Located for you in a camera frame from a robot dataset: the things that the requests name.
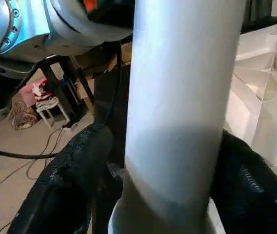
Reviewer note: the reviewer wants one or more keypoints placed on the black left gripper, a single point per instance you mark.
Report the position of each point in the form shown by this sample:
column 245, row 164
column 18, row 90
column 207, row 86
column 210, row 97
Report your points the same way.
column 111, row 12

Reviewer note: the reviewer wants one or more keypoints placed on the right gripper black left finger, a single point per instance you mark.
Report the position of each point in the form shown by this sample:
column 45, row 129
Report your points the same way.
column 65, row 185

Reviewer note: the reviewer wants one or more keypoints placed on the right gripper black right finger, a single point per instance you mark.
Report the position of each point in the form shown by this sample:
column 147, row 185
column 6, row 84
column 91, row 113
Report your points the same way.
column 255, row 190

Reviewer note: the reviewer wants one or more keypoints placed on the white plastic table top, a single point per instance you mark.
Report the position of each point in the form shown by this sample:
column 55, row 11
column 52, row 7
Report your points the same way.
column 265, row 107

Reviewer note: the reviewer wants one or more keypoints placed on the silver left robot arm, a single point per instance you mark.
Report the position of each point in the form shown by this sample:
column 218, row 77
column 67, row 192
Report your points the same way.
column 16, row 34

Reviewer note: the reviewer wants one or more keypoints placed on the small white stool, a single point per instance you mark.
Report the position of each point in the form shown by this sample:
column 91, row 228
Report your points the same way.
column 53, row 109

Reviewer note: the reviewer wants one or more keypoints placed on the crumpled brown bag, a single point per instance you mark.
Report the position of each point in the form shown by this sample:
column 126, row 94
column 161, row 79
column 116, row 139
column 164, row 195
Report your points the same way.
column 24, row 113

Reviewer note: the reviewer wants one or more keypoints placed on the pink cloth bundle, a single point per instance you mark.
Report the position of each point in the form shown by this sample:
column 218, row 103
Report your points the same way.
column 33, row 91

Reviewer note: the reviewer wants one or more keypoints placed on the black metal table frame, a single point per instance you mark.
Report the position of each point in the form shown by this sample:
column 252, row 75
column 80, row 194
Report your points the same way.
column 65, row 83

